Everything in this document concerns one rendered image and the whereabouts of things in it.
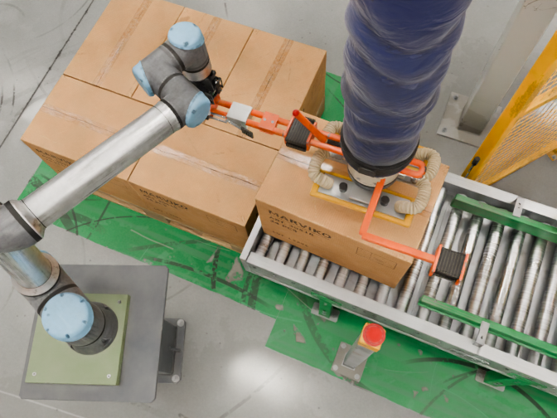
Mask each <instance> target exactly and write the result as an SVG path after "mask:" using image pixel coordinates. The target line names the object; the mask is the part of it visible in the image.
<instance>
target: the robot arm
mask: <svg viewBox="0 0 557 418"><path fill-rule="evenodd" d="M167 38H168V40H166V41H165V42H163V44H161V45H160V46H159V47H158V48H157V49H155V50H154V51H152V52H151V53H150V54H149V55H147V56H146V57H145V58H143V59H142V60H141V61H139V63H138V64H137V65H135V66H134V67H133V69H132V72H133V75H134V77H135V79H136V80H137V82H138V83H139V84H140V86H141V87H142V88H143V90H144V91H145V92H146V93H147V95H149V96H150V97H152V96H154V95H156V96H157V97H158V98H159V99H160V100H159V101H158V102H157V104H155V105H154V106H153V107H152V108H151V109H149V110H147V111H146V112H145V113H143V114H141V115H140V116H139V117H137V118H136V119H135V120H134V121H132V122H131V123H129V124H127V125H126V126H125V127H123V128H122V129H120V130H119V131H118V132H117V133H115V134H114V135H112V136H111V137H109V138H108V139H106V140H105V141H103V143H101V144H100V145H98V146H97V147H95V148H94V149H92V150H91V151H89V152H88V153H87V154H86V155H84V156H83V157H81V158H80V159H78V160H77V161H75V162H74V163H72V164H71V165H70V166H69V167H68V168H66V169H64V170H63V171H61V172H60V173H58V174H57V175H55V176H54V177H53V178H52V179H50V180H49V181H48V182H46V183H44V184H43V185H42V186H40V187H39V188H37V189H36V190H35V191H34V192H32V193H30V194H29V195H28V196H26V197H24V198H23V199H22V200H20V201H18V200H9V201H7V202H6V203H4V204H2V203H1V202H0V266H1V267H2V268H3V269H4V270H5V271H6V272H7V273H8V274H9V275H10V278H11V281H12V285H13V287H14V288H15V290H16V291H17V292H19V293H20V294H21V295H22V296H23V297H24V298H25V299H26V300H27V301H28V302H29V304H30V305H31V306H32V307H33V308H34V309H35V310H36V312H37V313H38V315H39V316H40V317H41V321H42V325H43V327H44V329H45V330H46V331H47V332H48V333H49V334H50V335H51V336H52V337H53V338H55V339H57V340H59V341H62V342H66V343H67V344H68V346H69V347H70V348H71V349H72V350H74V351H75V352H77V353H80V354H84V355H94V354H97V353H100V352H103V350H105V349H106V348H108V347H109V346H110V344H111V343H112V342H113V341H114V339H115V337H116V335H117V332H118V320H117V317H116V314H115V313H114V311H113V310H112V309H111V308H110V307H109V306H107V305H106V304H102V303H100V302H90V301H89V300H88V298H87V297H86V296H85V295H84V293H83V292H82V291H81V290H80V288H79V287H78V286H77V285H76V284H75V282H74V281H73V280H72V279H71V277H70V276H69V275H68V274H67V273H66V272H65V271H64V270H63V268H62V267H61V266H60V264H59V263H58V262H57V261H56V259H55V258H54V257H53V256H52V255H51V254H49V253H48V252H47V251H44V250H39V249H38V248H37V247H36V245H35V244H36V243H37V242H38V241H40V240H41V239H42V238H44V235H45V229H46V228H47V227H48V226H49V225H50V224H52V223H53V222H54V221H56V220H57V219H59V218H60V217H61V216H63V215H65V214H66V213H67V212H68V211H69V210H71V209H72V208H73V207H75V206H76V205H78V204H79V203H80V202H82V201H83V200H84V199H86V198H87V197H88V196H90V195H91V194H92V193H94V192H95V191H97V190H98V189H99V188H101V187H102V186H103V185H104V184H105V183H107V182H108V181H110V180H111V179H113V178H114V177H116V176H117V175H118V174H120V173H121V172H122V171H123V170H124V169H126V168H127V167H129V166H130V165H131V164H133V163H134V162H136V161H137V160H139V159H140V158H141V157H142V156H143V155H145V154H146V153H148V152H149V151H150V150H152V149H153V148H155V147H156V146H157V145H159V144H160V143H161V142H162V141H164V140H165V139H167V138H168V137H169V136H171V135H172V134H174V133H175V132H176V131H178V130H180V129H182V128H183V127H184V126H187V127H188V128H195V127H196V126H198V125H200V124H201V123H202V122H203V121H204V120H205V119H206V117H207V115H210V114H211V112H210V109H211V104H212V105H215V103H214V98H215V97H216V96H217V94H219V93H220V92H221V91H223V90H222V89H221V87H222V88H224V86H223V83H222V80H221V78H220V77H218V76H216V71H215V70H212V65H211V60H210V57H209V55H208V51H207V49H206V44H205V38H204V36H203V34H202V33H201V29H200V28H199V27H198V26H197V25H196V24H194V23H192V22H179V23H176V24H175V25H173V26H172V27H171V28H170V30H169V32H168V35H167ZM220 82H221V84H220Z"/></svg>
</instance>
